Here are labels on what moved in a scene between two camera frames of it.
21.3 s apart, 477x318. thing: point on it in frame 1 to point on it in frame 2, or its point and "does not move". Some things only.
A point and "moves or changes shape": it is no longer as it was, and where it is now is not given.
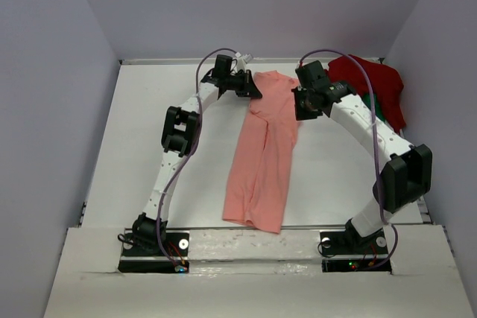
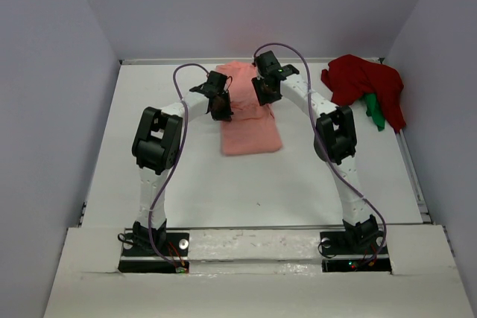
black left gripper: [248, 88] to [226, 115]
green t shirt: [378, 110] does not move
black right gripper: [300, 114] to [263, 98]
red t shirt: [387, 83] does not move
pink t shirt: [264, 155] moves or changes shape
